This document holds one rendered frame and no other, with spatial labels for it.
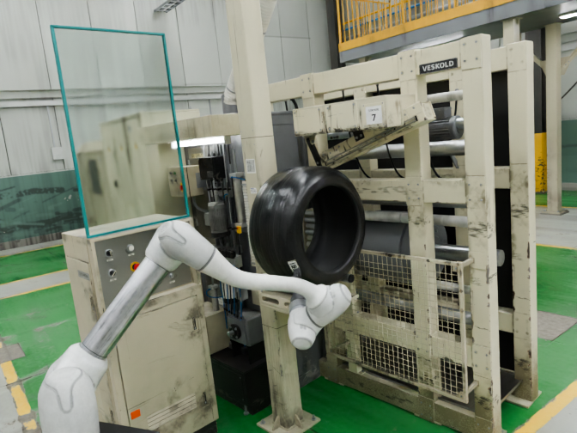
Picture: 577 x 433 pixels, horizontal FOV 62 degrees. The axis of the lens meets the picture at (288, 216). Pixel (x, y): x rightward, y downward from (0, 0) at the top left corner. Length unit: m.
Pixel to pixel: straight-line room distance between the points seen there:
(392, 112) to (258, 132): 0.68
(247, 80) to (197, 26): 10.20
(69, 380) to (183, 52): 11.07
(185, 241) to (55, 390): 0.58
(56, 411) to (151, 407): 1.14
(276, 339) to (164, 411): 0.69
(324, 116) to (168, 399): 1.69
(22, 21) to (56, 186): 3.26
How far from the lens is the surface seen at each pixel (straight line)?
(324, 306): 1.76
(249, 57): 2.51
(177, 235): 1.62
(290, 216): 2.11
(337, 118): 2.42
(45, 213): 11.03
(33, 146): 11.06
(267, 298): 2.54
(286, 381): 2.83
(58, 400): 1.65
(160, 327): 2.62
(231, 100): 3.09
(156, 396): 2.73
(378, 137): 2.43
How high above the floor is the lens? 1.64
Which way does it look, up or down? 9 degrees down
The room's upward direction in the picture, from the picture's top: 6 degrees counter-clockwise
